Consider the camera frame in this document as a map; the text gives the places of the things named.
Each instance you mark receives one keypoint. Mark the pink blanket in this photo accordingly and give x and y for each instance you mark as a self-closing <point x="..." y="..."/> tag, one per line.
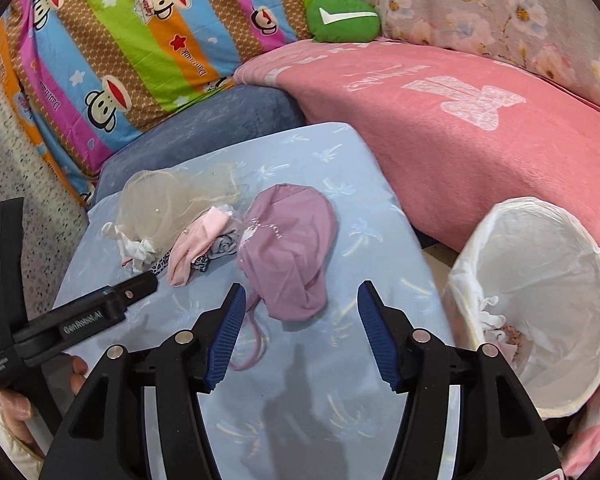
<point x="480" y="150"/>

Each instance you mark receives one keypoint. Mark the white tissue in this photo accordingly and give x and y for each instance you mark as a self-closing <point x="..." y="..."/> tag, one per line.
<point x="137" y="250"/>

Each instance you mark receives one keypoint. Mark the person's left hand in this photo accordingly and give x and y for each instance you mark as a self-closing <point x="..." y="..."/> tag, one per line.
<point x="15" y="410"/>

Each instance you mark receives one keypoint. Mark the light blue tablecloth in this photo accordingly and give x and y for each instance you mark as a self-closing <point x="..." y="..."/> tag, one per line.
<point x="330" y="200"/>

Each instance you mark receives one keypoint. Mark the striped monkey print quilt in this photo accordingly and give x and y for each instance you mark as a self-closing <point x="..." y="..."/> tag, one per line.
<point x="130" y="60"/>

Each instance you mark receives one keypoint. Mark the purple cloth cap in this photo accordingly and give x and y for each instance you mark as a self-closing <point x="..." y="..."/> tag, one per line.
<point x="290" y="240"/>

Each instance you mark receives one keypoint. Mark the blue-grey cushion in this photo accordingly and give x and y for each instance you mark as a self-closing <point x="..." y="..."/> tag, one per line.
<point x="205" y="125"/>

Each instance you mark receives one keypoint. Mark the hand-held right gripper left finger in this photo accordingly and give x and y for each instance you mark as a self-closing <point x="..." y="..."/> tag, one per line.
<point x="225" y="340"/>

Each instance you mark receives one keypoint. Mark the green cushion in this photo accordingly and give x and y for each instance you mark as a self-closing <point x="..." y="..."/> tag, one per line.
<point x="340" y="27"/>

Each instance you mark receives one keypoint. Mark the leopard print scrunchie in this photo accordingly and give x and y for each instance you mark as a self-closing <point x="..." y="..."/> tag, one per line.
<point x="161" y="264"/>

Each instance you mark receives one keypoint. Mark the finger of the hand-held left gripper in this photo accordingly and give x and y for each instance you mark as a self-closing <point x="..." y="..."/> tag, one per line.
<point x="140" y="287"/>

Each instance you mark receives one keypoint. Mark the person's left forearm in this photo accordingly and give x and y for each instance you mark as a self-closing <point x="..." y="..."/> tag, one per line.
<point x="15" y="452"/>

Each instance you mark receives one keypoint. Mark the white bin with plastic liner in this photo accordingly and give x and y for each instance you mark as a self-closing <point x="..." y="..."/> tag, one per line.
<point x="540" y="270"/>

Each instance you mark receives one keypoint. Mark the grey floral quilt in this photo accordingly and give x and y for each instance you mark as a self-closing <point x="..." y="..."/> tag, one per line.
<point x="480" y="5"/>

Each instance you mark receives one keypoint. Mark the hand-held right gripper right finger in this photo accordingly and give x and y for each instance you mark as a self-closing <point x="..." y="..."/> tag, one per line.
<point x="380" y="335"/>

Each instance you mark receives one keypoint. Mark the dark patterned cloth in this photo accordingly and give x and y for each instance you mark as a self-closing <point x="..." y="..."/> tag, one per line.
<point x="220" y="247"/>

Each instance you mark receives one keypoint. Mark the beige tulle mesh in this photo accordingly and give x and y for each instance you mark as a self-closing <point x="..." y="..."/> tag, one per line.
<point x="155" y="210"/>

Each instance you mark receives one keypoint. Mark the pale pink cloth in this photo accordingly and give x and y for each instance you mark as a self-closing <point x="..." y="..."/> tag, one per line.
<point x="195" y="240"/>

